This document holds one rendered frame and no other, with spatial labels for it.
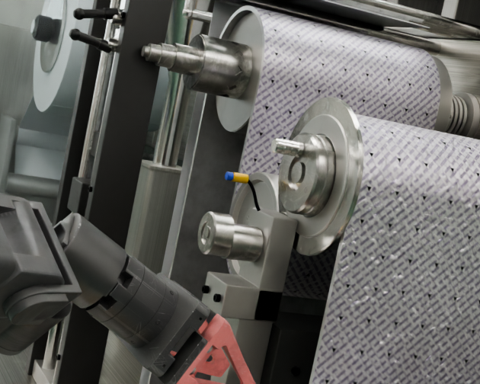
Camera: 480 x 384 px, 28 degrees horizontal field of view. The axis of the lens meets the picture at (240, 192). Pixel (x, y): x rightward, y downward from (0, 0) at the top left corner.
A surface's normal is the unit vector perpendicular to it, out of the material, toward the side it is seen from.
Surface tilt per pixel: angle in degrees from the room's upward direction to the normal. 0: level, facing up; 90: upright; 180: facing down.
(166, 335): 60
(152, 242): 90
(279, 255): 90
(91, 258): 77
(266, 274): 90
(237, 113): 90
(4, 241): 43
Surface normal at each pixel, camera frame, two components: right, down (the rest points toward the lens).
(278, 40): 0.44, -0.37
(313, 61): 0.43, -0.15
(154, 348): -0.69, -0.61
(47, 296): 0.73, -0.57
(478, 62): -0.90, -0.14
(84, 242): 0.62, -0.20
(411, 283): 0.39, 0.17
